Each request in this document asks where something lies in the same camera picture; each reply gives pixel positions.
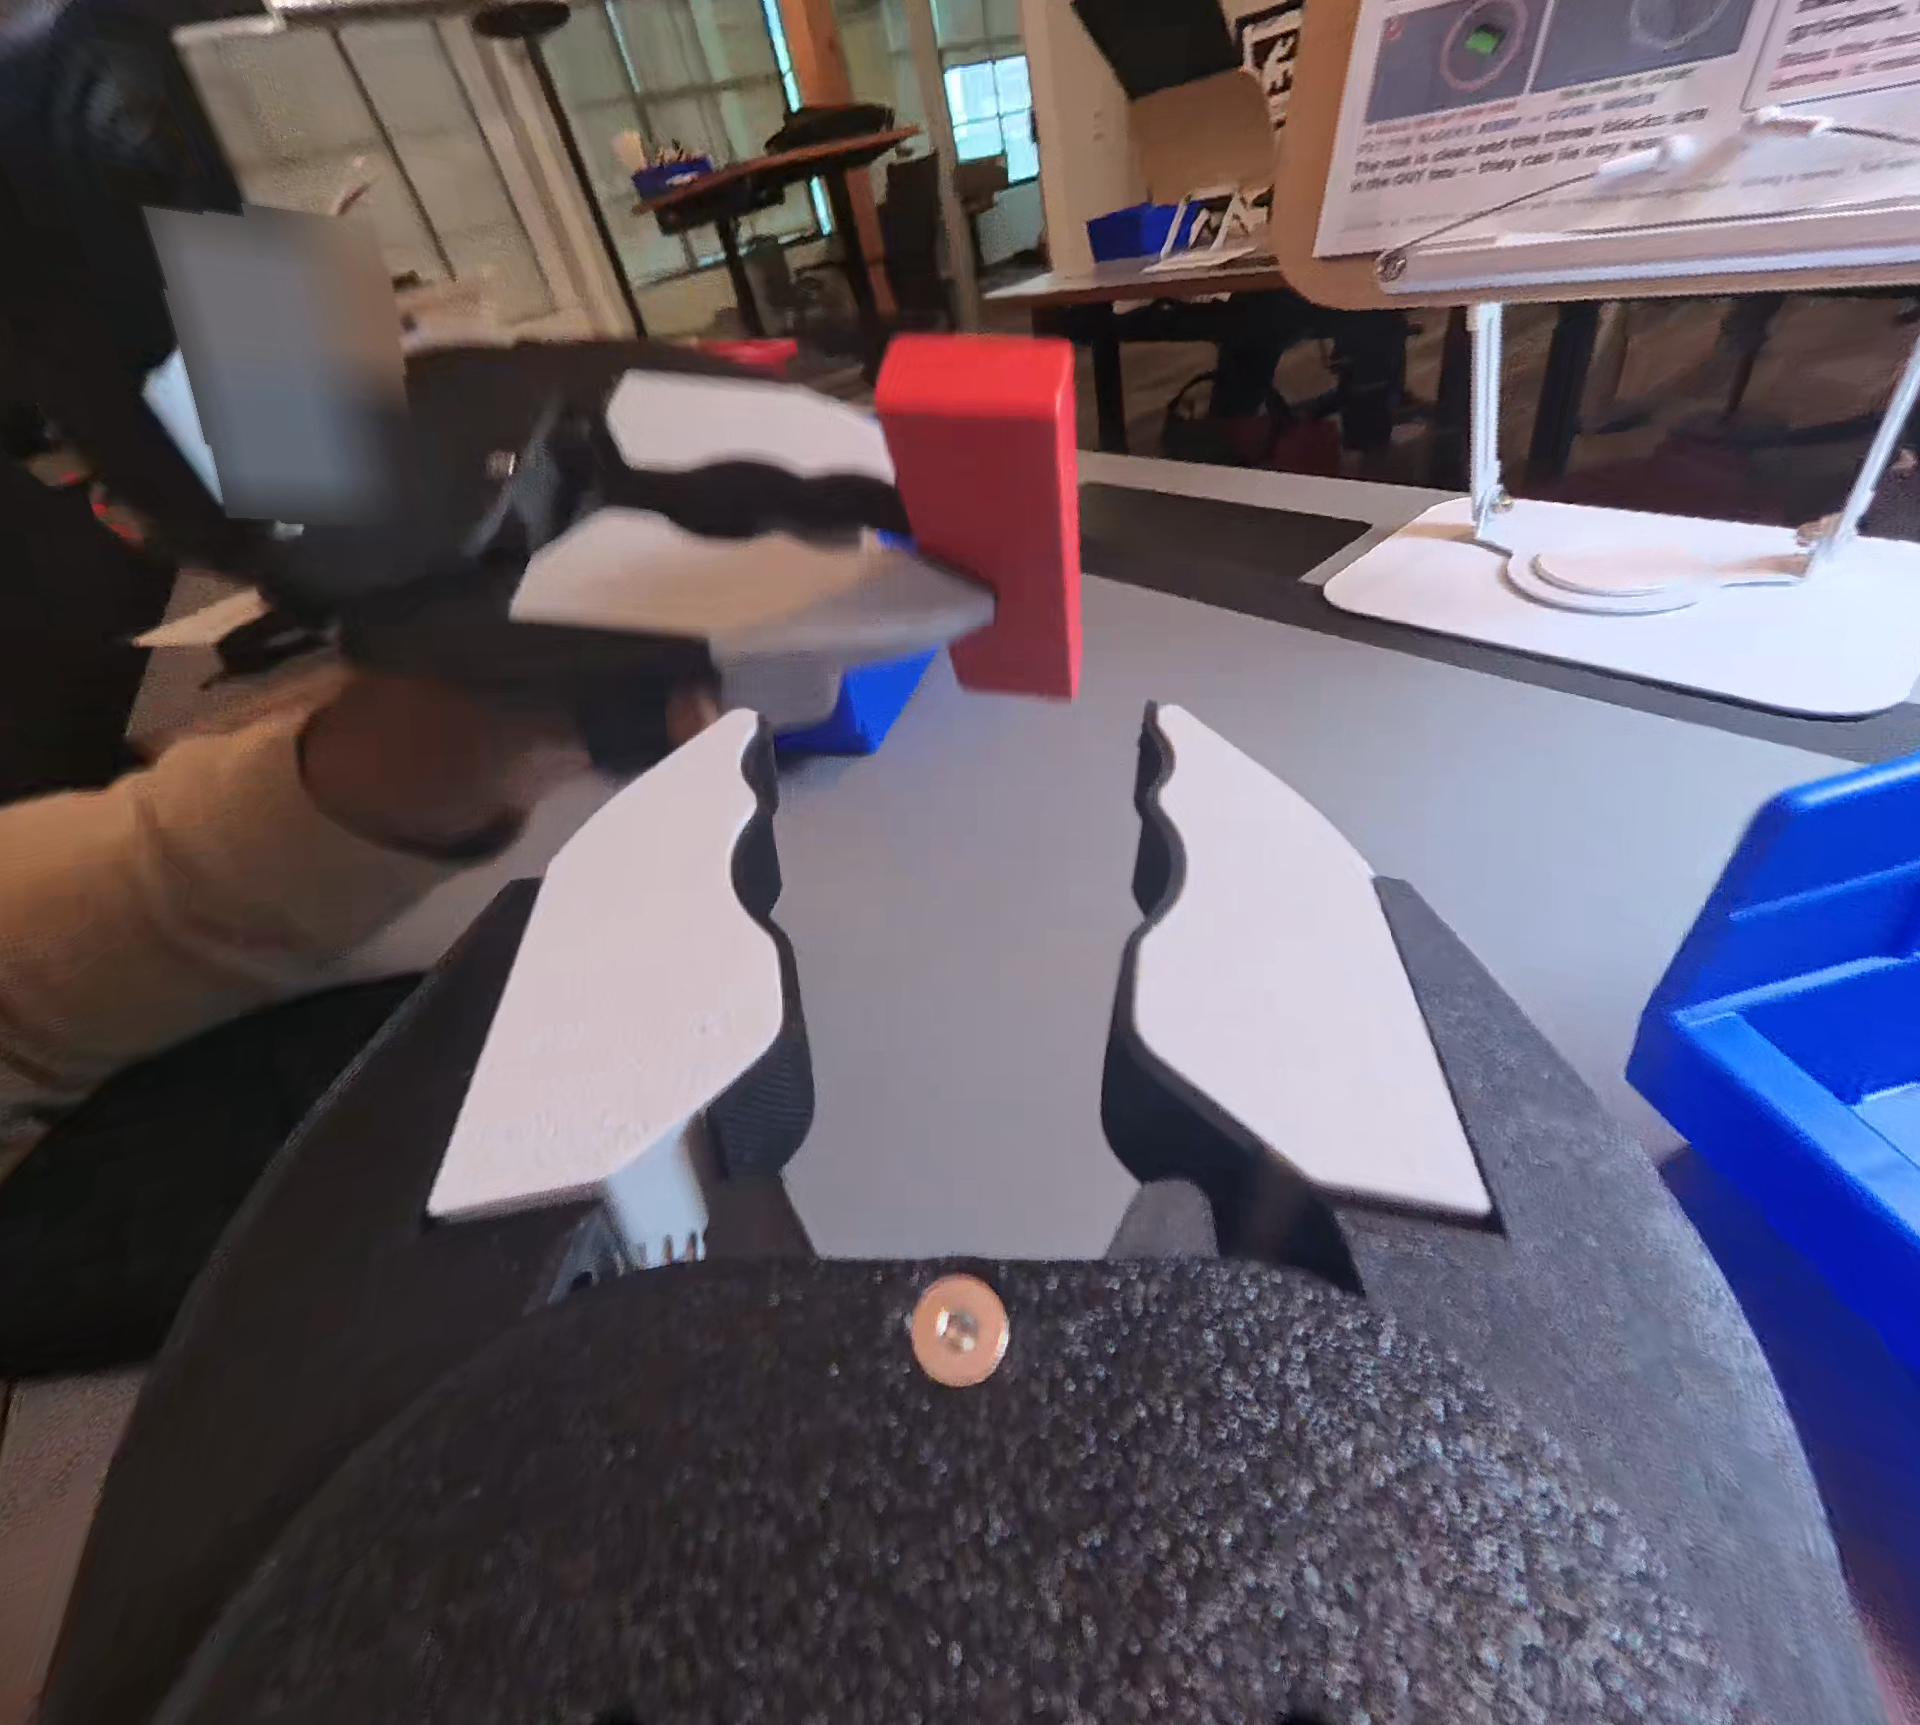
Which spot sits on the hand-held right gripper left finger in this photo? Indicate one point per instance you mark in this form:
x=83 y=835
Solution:
x=617 y=1006

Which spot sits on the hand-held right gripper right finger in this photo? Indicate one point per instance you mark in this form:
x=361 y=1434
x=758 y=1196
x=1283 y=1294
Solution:
x=1291 y=1006

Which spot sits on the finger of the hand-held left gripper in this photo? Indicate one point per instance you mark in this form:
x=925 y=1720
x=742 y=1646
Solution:
x=752 y=601
x=752 y=421

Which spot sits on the blue plastic bin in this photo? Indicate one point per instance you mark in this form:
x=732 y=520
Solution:
x=857 y=700
x=1801 y=1066

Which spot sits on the red wooden block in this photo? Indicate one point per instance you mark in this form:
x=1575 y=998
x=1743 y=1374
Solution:
x=992 y=510

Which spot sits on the person's left forearm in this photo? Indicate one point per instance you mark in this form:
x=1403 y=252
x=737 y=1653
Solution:
x=183 y=916

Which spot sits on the black standing desk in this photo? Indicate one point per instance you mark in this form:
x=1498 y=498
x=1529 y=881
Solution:
x=781 y=166

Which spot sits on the small blue bin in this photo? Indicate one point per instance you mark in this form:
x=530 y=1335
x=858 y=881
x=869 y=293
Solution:
x=1148 y=231

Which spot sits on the black monitor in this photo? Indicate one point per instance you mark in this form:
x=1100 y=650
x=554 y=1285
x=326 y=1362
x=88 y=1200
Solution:
x=1156 y=15

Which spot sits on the white document stand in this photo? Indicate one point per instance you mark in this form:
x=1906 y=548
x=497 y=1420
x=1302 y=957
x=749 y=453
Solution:
x=1682 y=585

